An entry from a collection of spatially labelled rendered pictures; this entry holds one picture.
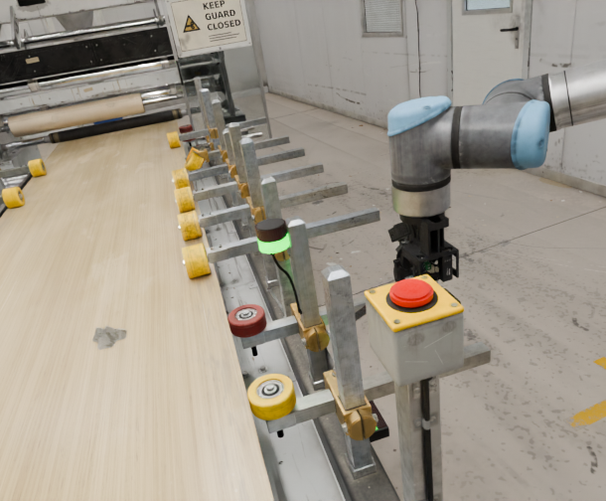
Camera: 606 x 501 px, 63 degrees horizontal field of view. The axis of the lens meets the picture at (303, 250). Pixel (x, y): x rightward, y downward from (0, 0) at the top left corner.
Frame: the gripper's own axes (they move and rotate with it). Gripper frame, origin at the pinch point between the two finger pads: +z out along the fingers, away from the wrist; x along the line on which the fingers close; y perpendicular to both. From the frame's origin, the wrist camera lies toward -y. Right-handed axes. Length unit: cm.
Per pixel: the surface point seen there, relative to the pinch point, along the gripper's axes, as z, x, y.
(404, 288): -27.2, -18.6, 32.7
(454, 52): 7, 226, -345
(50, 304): 6, -74, -53
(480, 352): 10.5, 9.3, 5.0
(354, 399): 7.6, -17.4, 8.7
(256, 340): 11.5, -28.4, -20.7
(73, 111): -11, -85, -276
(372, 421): 11.0, -15.7, 11.5
